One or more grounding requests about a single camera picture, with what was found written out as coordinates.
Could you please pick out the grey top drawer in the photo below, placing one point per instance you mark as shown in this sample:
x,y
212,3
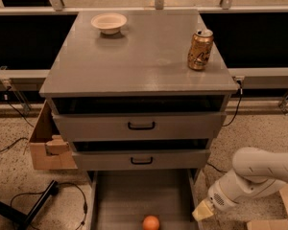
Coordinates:
x,y
121,127

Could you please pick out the gold soda can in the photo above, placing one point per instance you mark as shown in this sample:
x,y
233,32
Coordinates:
x,y
199,52

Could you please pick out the grey middle drawer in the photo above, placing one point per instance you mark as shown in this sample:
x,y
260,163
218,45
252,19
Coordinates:
x,y
141,159

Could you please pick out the grey drawer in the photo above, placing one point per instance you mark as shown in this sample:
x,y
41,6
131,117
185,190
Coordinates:
x,y
120,200
141,159
121,127

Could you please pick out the black stand leg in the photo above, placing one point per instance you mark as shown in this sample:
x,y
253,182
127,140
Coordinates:
x,y
24,217

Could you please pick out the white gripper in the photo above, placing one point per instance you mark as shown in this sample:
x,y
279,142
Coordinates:
x,y
218,195

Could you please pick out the grey bottom drawer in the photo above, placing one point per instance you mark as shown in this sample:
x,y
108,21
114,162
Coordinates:
x,y
120,200

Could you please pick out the orange fruit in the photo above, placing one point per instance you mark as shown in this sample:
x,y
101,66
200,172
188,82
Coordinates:
x,y
150,223

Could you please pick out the cardboard box right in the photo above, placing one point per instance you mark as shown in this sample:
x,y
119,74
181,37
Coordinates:
x,y
272,224

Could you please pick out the grey drawer cabinet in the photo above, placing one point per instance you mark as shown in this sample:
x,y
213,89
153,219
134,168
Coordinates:
x,y
143,70

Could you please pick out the white paper bowl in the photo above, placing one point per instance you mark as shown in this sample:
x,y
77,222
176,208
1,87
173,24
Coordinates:
x,y
109,23

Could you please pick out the open cardboard box left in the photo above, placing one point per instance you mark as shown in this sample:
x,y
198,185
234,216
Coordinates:
x,y
48,150

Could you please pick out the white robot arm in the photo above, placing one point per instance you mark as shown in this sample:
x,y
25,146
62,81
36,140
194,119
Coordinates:
x,y
254,173

